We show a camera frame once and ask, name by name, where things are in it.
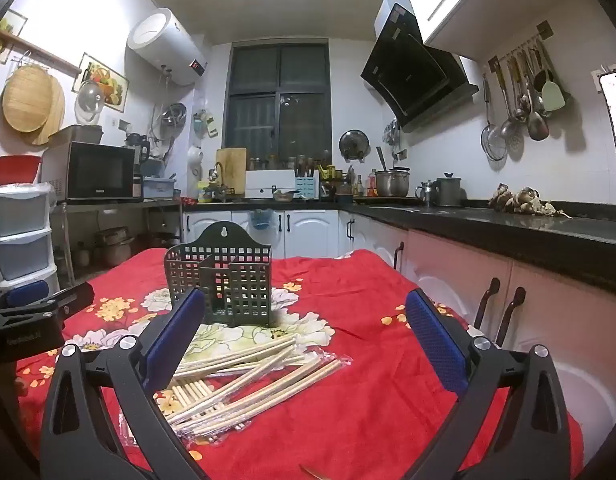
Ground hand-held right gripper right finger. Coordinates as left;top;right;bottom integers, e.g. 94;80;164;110
404;287;574;480

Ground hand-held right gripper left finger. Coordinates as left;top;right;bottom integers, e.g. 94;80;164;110
40;287;211;480

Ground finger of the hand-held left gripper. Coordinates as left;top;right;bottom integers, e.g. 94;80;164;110
48;281;96;318
0;280;51;311

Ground dark green utensil holder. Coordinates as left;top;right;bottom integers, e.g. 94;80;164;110
164;221;273;328

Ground set of chopsticks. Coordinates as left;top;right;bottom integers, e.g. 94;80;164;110
118;336;353;447

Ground row of hanging kitchen utensils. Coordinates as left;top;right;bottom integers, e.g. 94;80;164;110
480;35;571;163

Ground red floral tablecloth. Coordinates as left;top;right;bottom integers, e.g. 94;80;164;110
15;247;586;480

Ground plastic drawer tower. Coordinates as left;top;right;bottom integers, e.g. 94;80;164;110
0;182;59;293

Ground red plastic basin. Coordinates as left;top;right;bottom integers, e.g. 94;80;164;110
0;155;42;187

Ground black kitchen countertop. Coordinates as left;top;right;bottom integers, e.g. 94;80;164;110
180;195;616;296

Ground pink base cabinets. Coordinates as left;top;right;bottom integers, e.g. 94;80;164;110
405;230;616;451

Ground black microwave oven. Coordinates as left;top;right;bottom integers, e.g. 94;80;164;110
41;141;143;203

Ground blue dish box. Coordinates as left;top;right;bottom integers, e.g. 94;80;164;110
142;176;177;200

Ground small steel kettle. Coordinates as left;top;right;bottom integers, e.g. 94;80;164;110
415;180;439;207

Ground grey metal canister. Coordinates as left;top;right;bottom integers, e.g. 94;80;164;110
434;172;464;207

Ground steel stock pot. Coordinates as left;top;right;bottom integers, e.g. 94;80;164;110
374;169;411;197

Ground white base cabinets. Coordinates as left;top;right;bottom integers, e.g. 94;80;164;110
182;209;409;273

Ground grey box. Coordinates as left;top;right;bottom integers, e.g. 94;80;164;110
48;125;104;148

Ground electric kettle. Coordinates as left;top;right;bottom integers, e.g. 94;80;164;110
125;132;151;163

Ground wooden cutting board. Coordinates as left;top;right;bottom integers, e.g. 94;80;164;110
216;147;247;196

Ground white pitcher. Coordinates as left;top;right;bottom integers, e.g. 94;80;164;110
188;145;205;181

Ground white box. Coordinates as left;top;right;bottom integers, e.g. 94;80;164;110
245;170;296;198

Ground round wooden board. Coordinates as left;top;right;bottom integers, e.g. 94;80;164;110
30;77;67;146

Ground light blue knife block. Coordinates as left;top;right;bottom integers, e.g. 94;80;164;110
294;175;319;200

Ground round bamboo tray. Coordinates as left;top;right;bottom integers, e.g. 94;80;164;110
2;65;56;133

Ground glass pot lid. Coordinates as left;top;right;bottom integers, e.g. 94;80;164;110
75;79;106;125

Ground hanging steel basin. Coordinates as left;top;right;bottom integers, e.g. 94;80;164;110
160;102;187;128

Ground steel pot lid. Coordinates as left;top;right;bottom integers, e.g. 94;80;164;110
339;129;373;163

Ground dark window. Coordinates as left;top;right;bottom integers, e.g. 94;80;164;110
223;42;333;163

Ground black range hood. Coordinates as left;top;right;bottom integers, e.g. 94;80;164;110
360;0;480;133

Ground white water heater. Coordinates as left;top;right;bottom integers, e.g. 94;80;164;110
126;7;209;87

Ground fruit wall poster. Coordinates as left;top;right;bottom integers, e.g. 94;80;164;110
78;52;129;112
0;10;28;63

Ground wooden wall shelf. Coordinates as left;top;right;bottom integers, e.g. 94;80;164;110
0;29;83;76

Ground white wall cabinet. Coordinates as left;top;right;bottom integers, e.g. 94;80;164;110
399;0;606;61

